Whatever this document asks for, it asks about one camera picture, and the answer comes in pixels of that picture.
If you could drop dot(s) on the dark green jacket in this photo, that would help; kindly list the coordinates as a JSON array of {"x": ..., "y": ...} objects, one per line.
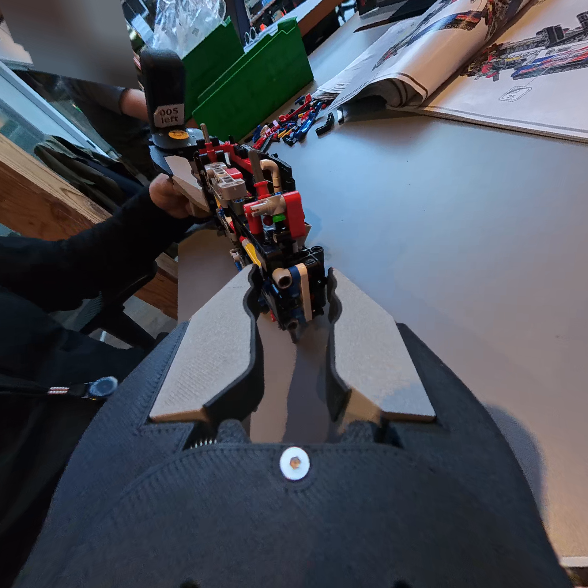
[{"x": 82, "y": 170}]

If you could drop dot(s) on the person's left forearm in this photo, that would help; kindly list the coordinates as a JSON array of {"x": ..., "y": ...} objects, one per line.
[{"x": 92, "y": 257}]

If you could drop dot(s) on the wooden bench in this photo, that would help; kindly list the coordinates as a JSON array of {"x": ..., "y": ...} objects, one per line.
[{"x": 41, "y": 197}]

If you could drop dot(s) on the person's left hand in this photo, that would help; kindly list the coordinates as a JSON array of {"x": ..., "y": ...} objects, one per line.
[{"x": 167, "y": 197}]

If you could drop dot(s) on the person's dark clothing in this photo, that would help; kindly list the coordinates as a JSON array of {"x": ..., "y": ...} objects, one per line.
[{"x": 36, "y": 436}]

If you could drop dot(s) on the black office chair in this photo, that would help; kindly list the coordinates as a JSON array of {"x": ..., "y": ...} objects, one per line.
[{"x": 119, "y": 317}]

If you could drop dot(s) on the clear plastic bag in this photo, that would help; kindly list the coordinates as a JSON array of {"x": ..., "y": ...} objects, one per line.
[{"x": 188, "y": 23}]

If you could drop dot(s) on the pile of loose toy bricks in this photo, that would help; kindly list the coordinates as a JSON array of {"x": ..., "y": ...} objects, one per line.
[{"x": 294, "y": 124}]

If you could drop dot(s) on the open instruction booklet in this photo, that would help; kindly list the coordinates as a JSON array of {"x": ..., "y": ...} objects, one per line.
[{"x": 413, "y": 50}]

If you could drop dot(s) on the light grey desk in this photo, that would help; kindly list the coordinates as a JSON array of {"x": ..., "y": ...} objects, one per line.
[{"x": 436, "y": 229}]

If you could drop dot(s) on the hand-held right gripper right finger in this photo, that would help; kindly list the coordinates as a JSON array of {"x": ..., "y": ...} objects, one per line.
[{"x": 376, "y": 358}]

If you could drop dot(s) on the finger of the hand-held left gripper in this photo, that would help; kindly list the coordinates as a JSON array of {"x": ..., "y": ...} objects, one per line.
[{"x": 186, "y": 174}]

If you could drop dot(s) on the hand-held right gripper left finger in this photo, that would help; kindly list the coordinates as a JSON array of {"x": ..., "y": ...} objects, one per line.
[{"x": 211, "y": 363}]

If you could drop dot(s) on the green plastic bin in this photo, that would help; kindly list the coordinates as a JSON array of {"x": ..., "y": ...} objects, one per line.
[
  {"x": 211, "y": 59},
  {"x": 266, "y": 78}
]

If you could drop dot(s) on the dark badge reel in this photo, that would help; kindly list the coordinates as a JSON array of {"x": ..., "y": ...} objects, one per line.
[{"x": 103, "y": 387}]

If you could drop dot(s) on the toy brick vehicle chassis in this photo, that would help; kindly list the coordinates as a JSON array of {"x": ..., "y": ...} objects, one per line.
[{"x": 271, "y": 220}]

